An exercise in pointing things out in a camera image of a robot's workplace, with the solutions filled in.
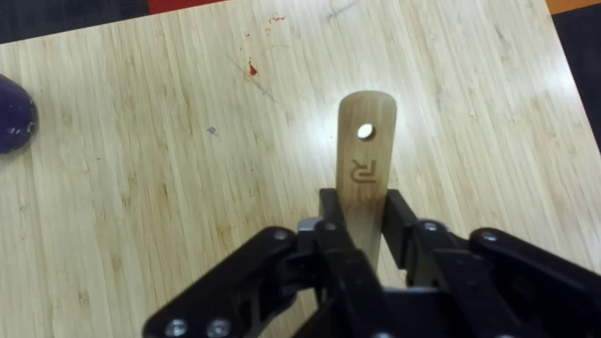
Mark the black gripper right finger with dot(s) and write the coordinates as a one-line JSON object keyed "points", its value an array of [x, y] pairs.
{"points": [[489, 282]]}

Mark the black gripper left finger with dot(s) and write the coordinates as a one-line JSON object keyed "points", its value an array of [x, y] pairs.
{"points": [[339, 269]]}

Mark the dark blue water bottle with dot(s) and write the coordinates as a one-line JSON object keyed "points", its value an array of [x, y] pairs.
{"points": [[14, 115]]}

